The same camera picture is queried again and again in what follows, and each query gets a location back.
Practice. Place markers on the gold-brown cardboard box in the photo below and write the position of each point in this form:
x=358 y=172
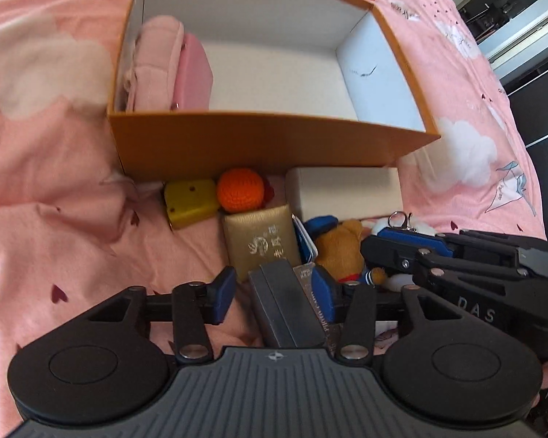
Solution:
x=285 y=305

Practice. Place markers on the pink printed bedsheet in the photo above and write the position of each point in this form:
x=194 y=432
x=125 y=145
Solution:
x=50 y=191

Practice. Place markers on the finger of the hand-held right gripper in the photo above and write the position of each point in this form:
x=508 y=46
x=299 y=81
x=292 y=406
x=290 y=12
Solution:
x=420 y=241
x=388 y=255

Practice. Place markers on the pink plush bag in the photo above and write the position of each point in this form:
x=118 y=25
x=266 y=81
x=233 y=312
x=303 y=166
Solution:
x=153 y=64

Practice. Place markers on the yellow cheese toy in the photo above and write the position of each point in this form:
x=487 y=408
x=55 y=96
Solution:
x=189 y=200

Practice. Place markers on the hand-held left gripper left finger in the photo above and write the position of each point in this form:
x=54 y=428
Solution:
x=224 y=295

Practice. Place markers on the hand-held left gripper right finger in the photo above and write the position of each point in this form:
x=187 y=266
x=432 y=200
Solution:
x=322 y=296

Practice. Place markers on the dark cabinet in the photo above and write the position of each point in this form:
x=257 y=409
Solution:
x=529 y=54

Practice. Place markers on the gold embossed gift box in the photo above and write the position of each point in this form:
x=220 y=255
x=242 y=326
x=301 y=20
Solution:
x=260 y=242

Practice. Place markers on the orange cardboard box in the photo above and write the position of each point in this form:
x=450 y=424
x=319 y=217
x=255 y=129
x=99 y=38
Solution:
x=265 y=141

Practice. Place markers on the white rectangular box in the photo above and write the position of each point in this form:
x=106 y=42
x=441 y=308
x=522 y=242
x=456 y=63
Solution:
x=347 y=191

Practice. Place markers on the orange crochet ball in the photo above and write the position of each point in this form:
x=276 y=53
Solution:
x=240 y=190

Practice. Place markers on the pink wallet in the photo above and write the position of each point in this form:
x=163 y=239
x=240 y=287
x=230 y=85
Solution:
x=192 y=73

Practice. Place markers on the blue white tag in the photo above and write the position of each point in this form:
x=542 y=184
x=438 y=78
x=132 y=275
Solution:
x=305 y=239

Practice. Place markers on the brown bear plush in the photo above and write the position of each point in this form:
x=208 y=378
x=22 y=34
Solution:
x=338 y=246

